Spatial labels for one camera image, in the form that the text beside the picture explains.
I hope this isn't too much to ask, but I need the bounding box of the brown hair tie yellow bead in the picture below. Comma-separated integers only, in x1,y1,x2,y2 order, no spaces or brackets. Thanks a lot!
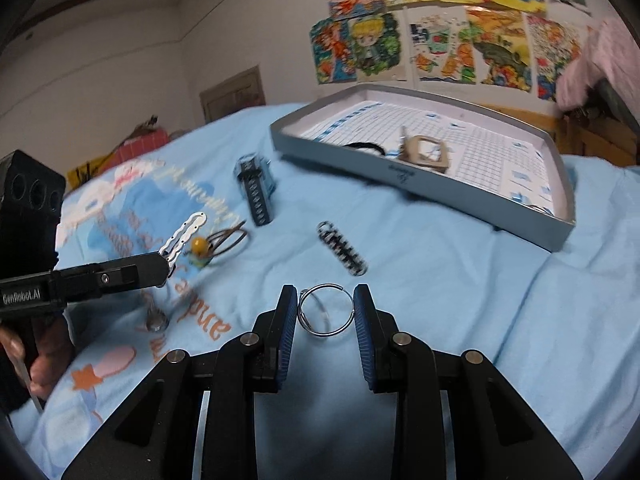
186,221,248,266

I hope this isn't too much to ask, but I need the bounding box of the silver bangle ring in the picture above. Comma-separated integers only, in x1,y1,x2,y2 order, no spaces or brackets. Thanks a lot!
296,282,357,340

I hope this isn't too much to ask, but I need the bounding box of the blue smart watch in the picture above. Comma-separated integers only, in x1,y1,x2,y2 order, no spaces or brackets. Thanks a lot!
234,153,276,226

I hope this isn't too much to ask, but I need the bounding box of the beige claw hair clip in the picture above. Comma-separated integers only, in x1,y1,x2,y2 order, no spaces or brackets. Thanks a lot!
398,127,450,174

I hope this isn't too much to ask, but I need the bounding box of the person's left hand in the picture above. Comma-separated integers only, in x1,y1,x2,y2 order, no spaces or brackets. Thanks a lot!
1,316,75,401

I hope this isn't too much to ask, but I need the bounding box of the red checkered cloth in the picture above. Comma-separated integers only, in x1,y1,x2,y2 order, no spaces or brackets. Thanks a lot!
66,129,170,190

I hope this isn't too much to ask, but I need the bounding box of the light blue cartoon bedsheet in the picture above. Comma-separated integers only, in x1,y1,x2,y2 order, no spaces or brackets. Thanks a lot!
10,105,639,479

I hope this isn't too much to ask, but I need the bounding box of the brown wooden door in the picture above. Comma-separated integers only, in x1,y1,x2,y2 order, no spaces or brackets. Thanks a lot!
200,66,266,124

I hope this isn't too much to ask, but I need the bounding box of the grey cardboard tray box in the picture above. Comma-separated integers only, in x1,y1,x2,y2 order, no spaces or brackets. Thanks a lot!
270,84,576,252

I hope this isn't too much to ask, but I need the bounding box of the orange fish girl drawing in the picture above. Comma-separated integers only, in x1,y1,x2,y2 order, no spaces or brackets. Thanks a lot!
309,18,357,84

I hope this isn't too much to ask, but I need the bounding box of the turtle fish drawing poster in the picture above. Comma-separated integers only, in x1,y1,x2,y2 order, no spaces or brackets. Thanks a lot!
408,6,476,84

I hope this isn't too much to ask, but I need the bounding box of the blond boy drawing poster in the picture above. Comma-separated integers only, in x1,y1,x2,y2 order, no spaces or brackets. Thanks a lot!
347,12,407,82

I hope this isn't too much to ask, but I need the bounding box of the orange landscape drawing poster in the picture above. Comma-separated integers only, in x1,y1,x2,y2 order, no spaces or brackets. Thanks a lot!
465,6,532,92

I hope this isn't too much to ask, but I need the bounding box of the colourful collage drawing poster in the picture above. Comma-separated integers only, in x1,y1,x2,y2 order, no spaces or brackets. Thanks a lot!
526,15,582,101

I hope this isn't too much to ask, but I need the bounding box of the pink floral blanket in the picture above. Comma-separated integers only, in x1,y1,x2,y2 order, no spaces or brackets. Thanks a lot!
556,18,639,122

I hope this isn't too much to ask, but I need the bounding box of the black hair tie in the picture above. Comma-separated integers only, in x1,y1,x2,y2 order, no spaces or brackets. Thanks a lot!
342,140,388,156

